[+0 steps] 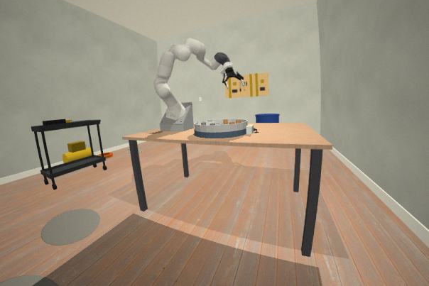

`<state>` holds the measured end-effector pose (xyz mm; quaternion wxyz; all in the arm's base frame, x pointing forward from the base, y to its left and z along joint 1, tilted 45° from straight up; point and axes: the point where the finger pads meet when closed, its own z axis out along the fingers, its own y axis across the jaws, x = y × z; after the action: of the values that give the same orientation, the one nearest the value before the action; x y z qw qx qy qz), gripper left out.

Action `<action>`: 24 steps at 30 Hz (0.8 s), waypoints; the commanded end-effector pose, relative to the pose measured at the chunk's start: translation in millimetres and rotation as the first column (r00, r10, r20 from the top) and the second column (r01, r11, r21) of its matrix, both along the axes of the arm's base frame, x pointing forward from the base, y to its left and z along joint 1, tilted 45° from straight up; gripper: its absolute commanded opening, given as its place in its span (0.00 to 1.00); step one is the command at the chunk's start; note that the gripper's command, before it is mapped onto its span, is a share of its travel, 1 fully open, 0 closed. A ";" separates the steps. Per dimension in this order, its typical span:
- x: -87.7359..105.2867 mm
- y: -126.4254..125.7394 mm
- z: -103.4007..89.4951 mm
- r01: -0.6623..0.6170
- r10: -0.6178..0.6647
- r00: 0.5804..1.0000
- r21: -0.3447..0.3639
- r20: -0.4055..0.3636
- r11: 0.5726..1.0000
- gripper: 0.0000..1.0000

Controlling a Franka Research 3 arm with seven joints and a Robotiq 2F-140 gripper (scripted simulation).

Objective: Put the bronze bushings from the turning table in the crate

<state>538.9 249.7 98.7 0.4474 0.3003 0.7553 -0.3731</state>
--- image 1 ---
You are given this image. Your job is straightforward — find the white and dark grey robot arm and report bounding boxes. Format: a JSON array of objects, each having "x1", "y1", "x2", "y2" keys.
[{"x1": 153, "y1": 38, "x2": 233, "y2": 120}]

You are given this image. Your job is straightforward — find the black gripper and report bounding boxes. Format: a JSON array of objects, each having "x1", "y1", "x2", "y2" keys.
[{"x1": 222, "y1": 67, "x2": 244, "y2": 89}]

